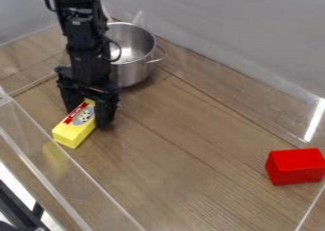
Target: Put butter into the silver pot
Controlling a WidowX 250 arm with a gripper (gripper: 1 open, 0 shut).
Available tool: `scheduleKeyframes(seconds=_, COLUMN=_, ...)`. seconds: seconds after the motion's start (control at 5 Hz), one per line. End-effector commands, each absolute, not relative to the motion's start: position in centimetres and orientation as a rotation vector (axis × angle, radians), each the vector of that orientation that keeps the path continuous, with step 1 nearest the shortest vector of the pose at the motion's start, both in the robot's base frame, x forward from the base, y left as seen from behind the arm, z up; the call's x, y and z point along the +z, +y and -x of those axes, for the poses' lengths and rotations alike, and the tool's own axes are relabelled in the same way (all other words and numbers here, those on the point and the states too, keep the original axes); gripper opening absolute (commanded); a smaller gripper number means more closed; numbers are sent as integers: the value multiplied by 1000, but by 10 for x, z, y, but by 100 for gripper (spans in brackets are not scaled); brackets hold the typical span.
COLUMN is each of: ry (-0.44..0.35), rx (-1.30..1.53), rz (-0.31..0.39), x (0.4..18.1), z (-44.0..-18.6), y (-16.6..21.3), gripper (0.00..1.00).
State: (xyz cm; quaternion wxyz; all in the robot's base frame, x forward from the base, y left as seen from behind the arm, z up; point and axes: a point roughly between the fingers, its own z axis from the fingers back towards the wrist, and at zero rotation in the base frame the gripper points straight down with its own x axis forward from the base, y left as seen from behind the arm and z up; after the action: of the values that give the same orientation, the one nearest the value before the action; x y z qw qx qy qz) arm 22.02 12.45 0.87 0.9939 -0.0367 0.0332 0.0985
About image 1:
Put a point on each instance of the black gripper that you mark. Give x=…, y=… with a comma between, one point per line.
x=86, y=79

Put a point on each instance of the yellow butter block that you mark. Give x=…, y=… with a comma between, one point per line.
x=74, y=128

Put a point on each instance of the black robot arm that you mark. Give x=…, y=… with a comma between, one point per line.
x=85, y=25

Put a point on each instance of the silver steel pot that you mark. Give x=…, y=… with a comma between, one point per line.
x=139, y=52

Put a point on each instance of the red block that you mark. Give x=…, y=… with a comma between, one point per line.
x=296, y=166

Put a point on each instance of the clear acrylic enclosure wall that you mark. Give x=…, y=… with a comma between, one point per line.
x=178, y=164

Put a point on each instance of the black table frame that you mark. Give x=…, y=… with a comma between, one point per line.
x=23, y=219

